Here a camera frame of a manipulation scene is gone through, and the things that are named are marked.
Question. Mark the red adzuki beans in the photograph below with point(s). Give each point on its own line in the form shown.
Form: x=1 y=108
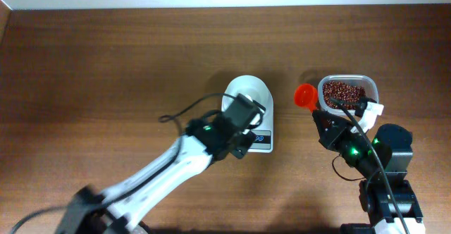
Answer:
x=345 y=93

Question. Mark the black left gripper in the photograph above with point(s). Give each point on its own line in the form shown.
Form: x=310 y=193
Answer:
x=248 y=139

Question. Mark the white round bowl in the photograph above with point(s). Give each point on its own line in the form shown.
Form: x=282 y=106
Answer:
x=251 y=87

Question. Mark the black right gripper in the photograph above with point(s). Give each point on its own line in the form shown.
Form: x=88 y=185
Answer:
x=328 y=130

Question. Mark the white digital kitchen scale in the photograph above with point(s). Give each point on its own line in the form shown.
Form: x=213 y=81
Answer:
x=264 y=133

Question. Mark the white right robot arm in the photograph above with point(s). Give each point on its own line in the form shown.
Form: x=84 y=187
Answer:
x=384 y=193

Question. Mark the clear plastic container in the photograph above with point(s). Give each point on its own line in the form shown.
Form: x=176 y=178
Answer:
x=356 y=80

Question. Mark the orange measuring scoop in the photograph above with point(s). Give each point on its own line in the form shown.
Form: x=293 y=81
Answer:
x=306 y=96

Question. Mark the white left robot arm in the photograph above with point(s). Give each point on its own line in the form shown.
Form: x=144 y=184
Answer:
x=121 y=207

